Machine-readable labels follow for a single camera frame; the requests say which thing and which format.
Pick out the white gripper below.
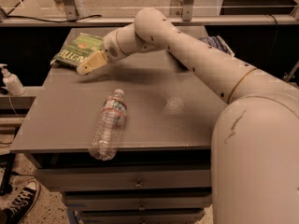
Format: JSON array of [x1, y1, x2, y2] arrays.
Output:
[[77, 30, 127, 75]]

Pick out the green jalapeno chip bag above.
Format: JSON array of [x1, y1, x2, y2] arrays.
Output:
[[51, 33, 102, 68]]

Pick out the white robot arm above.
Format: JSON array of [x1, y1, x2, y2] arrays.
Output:
[[103, 8, 299, 224]]

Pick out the blue chip bag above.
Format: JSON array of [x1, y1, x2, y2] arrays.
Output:
[[200, 35, 235, 56]]

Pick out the clear plastic water bottle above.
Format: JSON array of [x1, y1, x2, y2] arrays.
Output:
[[89, 89, 127, 161]]

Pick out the white pump sanitizer bottle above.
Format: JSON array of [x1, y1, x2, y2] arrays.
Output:
[[0, 63, 25, 96]]

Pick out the grey drawer cabinet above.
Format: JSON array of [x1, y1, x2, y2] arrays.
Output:
[[9, 26, 228, 224]]

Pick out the black canvas sneaker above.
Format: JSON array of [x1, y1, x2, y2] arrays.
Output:
[[0, 181, 40, 224]]

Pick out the black cable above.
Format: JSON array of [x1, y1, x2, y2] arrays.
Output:
[[0, 7, 103, 24]]

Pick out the metal frame rail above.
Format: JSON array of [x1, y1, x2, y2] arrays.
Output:
[[0, 14, 299, 27]]

